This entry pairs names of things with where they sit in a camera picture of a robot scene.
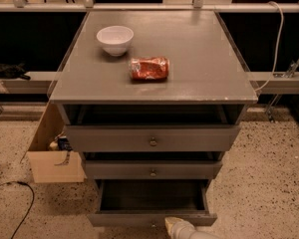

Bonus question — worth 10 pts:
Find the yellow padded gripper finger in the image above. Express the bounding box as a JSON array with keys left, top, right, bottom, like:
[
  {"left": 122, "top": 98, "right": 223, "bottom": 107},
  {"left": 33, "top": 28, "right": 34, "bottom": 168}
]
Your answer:
[{"left": 164, "top": 217, "right": 182, "bottom": 230}]

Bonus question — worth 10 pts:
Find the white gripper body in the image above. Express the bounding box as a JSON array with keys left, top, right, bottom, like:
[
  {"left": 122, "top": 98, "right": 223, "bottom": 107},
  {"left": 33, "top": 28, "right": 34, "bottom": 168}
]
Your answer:
[{"left": 170, "top": 221, "right": 195, "bottom": 239}]

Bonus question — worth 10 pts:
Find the grey bottom drawer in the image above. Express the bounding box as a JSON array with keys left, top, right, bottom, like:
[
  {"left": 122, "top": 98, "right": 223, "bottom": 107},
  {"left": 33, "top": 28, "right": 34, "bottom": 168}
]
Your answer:
[{"left": 88, "top": 179, "right": 217, "bottom": 227}]

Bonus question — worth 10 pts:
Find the grey drawer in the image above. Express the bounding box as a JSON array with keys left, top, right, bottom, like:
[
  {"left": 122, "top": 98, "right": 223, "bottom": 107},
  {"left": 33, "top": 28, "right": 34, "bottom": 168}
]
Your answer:
[
  {"left": 65, "top": 125, "right": 240, "bottom": 152},
  {"left": 88, "top": 179, "right": 217, "bottom": 227},
  {"left": 85, "top": 160, "right": 222, "bottom": 179}
]

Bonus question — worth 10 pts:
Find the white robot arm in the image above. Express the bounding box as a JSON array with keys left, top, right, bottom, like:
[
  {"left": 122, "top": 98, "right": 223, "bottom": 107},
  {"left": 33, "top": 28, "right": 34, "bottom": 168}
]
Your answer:
[{"left": 164, "top": 217, "right": 220, "bottom": 239}]

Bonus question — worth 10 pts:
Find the grey middle drawer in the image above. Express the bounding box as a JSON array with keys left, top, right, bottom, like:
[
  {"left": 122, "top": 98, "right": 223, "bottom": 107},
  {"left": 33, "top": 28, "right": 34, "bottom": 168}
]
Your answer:
[{"left": 85, "top": 160, "right": 222, "bottom": 179}]

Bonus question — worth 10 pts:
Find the grey drawer cabinet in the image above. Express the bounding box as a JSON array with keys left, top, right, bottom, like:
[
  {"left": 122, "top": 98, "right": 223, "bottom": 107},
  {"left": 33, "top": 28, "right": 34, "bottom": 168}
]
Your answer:
[{"left": 49, "top": 9, "right": 259, "bottom": 184}]

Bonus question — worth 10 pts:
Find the grey top drawer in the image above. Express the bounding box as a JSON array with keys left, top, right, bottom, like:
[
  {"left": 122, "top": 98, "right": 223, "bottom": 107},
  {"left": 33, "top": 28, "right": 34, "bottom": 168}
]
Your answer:
[{"left": 65, "top": 125, "right": 240, "bottom": 152}]

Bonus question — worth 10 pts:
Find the wooden box on floor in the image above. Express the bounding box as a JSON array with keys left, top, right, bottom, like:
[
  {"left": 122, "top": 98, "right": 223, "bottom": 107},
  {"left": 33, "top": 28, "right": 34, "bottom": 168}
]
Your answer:
[{"left": 27, "top": 104, "right": 86, "bottom": 183}]

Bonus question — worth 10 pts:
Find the crushed orange soda can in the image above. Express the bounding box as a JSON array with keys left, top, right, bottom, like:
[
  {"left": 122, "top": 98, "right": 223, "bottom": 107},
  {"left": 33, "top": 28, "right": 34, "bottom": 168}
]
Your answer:
[{"left": 129, "top": 57, "right": 169, "bottom": 81}]

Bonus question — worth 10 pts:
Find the white ceramic bowl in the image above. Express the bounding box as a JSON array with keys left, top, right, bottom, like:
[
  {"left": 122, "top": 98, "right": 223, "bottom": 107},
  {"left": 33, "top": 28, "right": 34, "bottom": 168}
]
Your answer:
[{"left": 97, "top": 26, "right": 134, "bottom": 57}]

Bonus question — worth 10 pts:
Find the black object on ledge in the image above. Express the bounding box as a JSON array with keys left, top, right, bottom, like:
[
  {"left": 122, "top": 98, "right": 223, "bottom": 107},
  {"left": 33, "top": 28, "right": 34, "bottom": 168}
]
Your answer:
[{"left": 0, "top": 63, "right": 31, "bottom": 81}]

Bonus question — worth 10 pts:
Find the black floor cable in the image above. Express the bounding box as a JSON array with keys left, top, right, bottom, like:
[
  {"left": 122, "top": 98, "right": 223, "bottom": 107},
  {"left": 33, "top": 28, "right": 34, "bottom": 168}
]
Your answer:
[{"left": 0, "top": 180, "right": 36, "bottom": 239}]

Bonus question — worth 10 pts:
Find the white hanging cable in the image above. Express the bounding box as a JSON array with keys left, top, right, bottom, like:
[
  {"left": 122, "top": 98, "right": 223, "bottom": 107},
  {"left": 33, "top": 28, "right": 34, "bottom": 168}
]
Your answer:
[{"left": 254, "top": 1, "right": 285, "bottom": 93}]

